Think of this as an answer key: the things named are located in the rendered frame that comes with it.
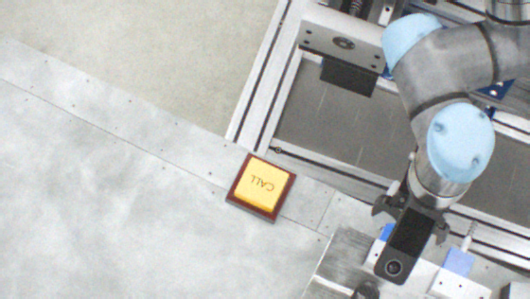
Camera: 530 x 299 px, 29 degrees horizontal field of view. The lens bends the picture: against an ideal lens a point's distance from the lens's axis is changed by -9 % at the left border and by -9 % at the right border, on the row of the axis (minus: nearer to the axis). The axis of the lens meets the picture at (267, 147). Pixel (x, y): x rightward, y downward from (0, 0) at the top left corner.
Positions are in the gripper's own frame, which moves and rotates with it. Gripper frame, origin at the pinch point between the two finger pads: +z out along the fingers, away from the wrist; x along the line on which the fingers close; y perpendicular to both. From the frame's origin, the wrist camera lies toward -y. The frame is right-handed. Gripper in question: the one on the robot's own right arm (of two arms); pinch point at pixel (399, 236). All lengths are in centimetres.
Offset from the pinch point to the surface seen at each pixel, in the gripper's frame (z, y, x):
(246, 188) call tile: 17.2, 2.2, 22.4
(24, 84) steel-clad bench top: 21, 3, 63
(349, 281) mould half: 11.9, -5.5, 3.1
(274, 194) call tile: 17.2, 3.2, 18.4
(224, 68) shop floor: 101, 50, 47
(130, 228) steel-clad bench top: 20.9, -10.3, 35.7
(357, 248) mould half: 11.9, -0.6, 4.2
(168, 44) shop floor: 101, 50, 61
